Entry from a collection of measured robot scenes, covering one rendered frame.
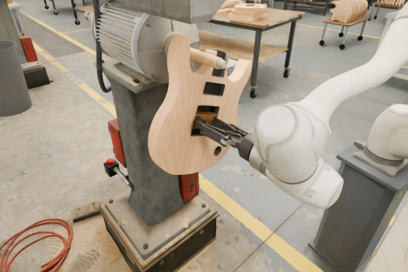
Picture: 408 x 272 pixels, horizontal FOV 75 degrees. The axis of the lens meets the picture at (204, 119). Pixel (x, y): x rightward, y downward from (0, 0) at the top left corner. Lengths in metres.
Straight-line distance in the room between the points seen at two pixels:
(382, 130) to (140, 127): 1.01
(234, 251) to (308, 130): 1.39
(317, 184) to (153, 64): 0.59
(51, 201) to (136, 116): 1.32
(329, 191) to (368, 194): 0.85
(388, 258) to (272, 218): 1.26
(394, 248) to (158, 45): 0.81
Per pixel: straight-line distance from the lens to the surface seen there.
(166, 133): 0.75
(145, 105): 1.11
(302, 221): 2.01
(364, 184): 1.44
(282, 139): 0.45
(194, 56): 0.81
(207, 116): 0.83
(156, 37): 0.87
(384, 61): 0.78
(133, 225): 1.56
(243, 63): 0.93
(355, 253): 1.72
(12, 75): 3.50
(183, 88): 0.73
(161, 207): 1.50
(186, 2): 0.57
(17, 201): 2.42
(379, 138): 1.36
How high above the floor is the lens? 1.50
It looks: 31 degrees down
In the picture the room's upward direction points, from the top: straight up
